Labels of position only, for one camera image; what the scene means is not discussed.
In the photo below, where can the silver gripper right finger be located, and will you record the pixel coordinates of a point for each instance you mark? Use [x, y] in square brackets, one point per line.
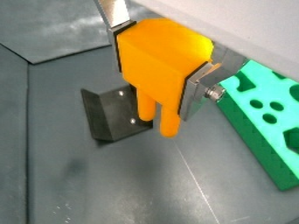
[202, 82]

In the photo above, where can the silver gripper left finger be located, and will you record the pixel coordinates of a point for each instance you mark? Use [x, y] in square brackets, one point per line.
[118, 21]

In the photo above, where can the orange three prong block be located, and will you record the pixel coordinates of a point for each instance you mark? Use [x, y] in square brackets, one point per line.
[161, 52]

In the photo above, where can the green shape sorting board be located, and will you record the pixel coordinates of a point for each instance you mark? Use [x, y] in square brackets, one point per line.
[261, 106]

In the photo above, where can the black curved holder bracket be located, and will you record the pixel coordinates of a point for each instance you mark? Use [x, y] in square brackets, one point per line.
[113, 114]

